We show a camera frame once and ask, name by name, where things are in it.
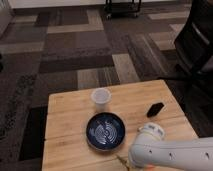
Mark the orange carrot shaped pepper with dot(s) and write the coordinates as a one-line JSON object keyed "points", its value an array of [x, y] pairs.
{"points": [[123, 161]]}

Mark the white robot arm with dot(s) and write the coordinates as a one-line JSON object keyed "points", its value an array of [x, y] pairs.
{"points": [[150, 147]]}

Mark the dark blue patterned bowl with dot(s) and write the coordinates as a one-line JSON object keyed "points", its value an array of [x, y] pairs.
{"points": [[105, 131]]}

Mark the small black box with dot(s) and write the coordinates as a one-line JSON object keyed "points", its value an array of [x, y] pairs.
{"points": [[155, 109]]}

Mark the black wheeled cart base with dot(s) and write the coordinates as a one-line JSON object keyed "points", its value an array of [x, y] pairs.
{"points": [[131, 7]]}

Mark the black office chair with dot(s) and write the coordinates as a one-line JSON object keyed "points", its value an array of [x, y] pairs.
{"points": [[194, 46]]}

